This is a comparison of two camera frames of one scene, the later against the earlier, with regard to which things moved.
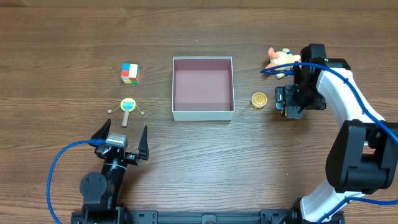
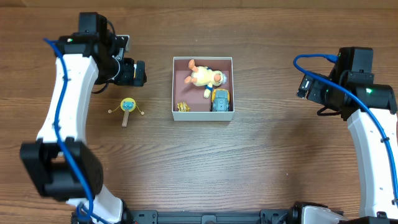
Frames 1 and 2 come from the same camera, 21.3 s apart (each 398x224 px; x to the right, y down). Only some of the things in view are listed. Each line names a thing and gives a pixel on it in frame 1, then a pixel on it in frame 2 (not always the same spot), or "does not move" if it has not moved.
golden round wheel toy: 259,100 → 183,107
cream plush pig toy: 279,58 → 201,76
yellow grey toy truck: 285,109 → 220,100
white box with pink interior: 203,88 does not move
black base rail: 263,216 does not move
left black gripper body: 128,156 → 138,72
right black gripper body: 292,109 → 304,86
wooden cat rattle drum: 127,105 does not move
